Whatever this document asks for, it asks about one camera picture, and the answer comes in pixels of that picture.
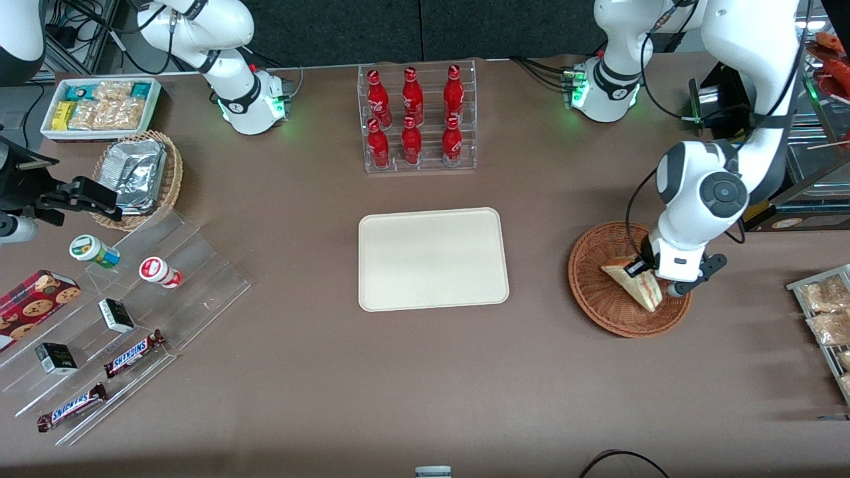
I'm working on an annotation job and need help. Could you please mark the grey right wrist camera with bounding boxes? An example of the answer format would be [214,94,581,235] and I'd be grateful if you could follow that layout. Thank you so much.
[0,215,39,244]

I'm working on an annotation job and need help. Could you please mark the red cola bottle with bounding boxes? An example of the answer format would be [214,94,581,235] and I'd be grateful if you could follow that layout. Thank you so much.
[401,66,425,125]
[400,116,424,166]
[367,118,392,169]
[443,64,466,123]
[367,68,392,127]
[442,116,464,167]

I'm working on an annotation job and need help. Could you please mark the orange-red hot snack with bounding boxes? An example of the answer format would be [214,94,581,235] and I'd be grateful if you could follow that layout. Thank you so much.
[820,58,850,100]
[815,31,850,55]

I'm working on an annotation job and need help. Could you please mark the cream plastic tray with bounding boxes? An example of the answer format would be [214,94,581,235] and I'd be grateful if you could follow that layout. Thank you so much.
[358,207,510,313]

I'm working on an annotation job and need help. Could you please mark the Snickers chocolate bar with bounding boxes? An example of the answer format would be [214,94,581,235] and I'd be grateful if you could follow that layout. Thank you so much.
[37,382,108,434]
[103,329,167,379]

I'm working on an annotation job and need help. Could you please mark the round brown wicker basket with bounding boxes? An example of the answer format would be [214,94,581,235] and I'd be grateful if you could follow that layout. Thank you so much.
[568,221,693,339]

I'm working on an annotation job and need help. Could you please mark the clear cracker bag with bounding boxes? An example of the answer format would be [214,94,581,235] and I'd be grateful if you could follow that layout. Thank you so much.
[68,100,100,130]
[97,98,145,130]
[93,81,133,102]

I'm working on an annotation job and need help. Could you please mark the aluminium frame structure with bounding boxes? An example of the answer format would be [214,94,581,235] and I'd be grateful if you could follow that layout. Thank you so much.
[40,0,124,77]

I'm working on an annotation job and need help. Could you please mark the black base cable bundle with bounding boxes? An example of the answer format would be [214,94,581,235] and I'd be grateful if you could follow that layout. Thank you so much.
[510,56,573,91]

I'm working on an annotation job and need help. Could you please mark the clear acrylic stepped shelf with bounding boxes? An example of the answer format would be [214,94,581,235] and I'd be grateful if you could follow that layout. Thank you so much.
[0,209,252,447]

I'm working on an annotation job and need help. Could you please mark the triangle sandwich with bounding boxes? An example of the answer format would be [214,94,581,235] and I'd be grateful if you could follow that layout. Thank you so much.
[601,258,663,313]

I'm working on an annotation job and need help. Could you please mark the red-lid snack cup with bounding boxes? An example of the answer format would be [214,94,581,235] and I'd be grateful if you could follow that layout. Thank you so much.
[138,256,183,289]

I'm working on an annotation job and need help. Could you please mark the red cookie box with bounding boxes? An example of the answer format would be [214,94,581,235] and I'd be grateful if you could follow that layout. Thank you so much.
[0,269,82,353]

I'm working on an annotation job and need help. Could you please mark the black hot food display case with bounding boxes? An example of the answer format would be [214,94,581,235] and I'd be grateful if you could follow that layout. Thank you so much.
[689,12,850,232]

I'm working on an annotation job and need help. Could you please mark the black looped cable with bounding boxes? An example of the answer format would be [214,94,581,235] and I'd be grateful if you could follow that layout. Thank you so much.
[578,449,671,478]

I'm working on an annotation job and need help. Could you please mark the small black box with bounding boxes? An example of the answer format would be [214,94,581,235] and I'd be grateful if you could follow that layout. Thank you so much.
[98,298,135,334]
[35,342,79,376]

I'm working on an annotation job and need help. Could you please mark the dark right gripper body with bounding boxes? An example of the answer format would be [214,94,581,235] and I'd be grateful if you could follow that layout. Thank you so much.
[0,137,60,215]

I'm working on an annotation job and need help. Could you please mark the white rectangular snack bin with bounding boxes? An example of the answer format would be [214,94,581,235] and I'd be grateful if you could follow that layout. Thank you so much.
[40,77,163,143]

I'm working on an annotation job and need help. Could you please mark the clear acrylic bottle rack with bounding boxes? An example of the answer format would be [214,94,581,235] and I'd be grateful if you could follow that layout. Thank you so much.
[357,58,479,175]

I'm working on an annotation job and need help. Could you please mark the silver foil pack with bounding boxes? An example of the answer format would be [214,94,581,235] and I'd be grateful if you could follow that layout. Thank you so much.
[102,138,168,203]
[113,193,163,216]

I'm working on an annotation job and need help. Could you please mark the green-lid snack cup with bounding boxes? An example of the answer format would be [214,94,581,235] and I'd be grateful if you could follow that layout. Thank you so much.
[69,234,122,269]

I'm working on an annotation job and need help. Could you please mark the oval tan wicker basket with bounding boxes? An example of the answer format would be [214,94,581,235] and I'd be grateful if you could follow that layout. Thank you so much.
[91,130,184,232]

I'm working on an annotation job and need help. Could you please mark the metal wire rack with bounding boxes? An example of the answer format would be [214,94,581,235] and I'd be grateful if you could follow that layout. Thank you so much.
[786,264,850,407]

